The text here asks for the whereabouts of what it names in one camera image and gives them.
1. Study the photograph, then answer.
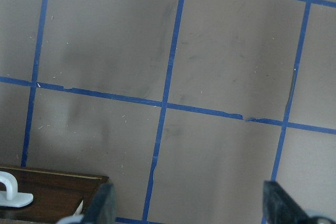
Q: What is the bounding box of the light wooden drawer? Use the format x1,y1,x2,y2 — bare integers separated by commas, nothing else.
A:
1,165,108,223

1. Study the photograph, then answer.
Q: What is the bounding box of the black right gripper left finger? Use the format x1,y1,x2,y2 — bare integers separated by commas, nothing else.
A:
83,183,117,224

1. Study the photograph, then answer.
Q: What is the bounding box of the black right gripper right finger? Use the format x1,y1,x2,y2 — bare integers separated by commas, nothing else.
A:
263,181,312,224

